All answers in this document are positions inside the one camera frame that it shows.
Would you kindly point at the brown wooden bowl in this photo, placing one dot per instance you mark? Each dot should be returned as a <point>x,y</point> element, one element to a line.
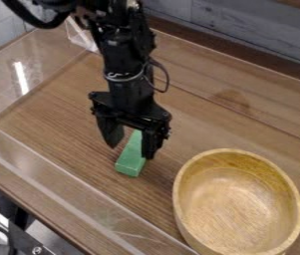
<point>236,204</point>

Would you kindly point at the green rectangular block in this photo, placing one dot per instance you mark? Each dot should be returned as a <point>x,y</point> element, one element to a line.
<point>130,161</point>

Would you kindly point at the clear acrylic enclosure walls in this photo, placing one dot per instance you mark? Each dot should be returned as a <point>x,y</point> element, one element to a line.
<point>233,98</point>

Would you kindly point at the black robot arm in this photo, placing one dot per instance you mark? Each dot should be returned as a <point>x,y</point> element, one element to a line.
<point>118,25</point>

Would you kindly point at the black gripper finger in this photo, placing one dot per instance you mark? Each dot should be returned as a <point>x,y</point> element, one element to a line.
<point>153,138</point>
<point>111,130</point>

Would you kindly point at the black metal table frame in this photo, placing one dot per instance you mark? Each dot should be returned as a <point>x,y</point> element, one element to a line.
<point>27,237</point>

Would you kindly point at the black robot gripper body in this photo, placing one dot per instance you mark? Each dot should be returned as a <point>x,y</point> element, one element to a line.
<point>129,102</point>

